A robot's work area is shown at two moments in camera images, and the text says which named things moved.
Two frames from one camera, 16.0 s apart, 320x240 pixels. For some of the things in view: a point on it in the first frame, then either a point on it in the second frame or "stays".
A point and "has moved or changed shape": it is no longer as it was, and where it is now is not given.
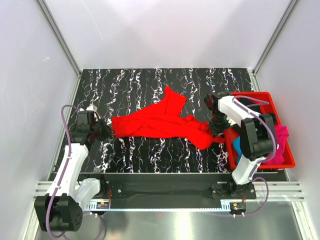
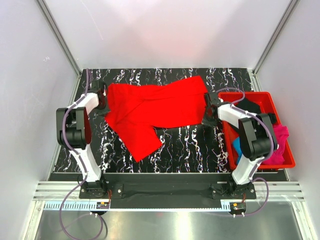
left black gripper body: (102, 131) to (102, 109)
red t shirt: (165, 121) has moved or changed shape
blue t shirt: (236, 144) stays
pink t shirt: (281, 133) stays
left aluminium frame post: (50, 19) stays
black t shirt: (246, 101) stays
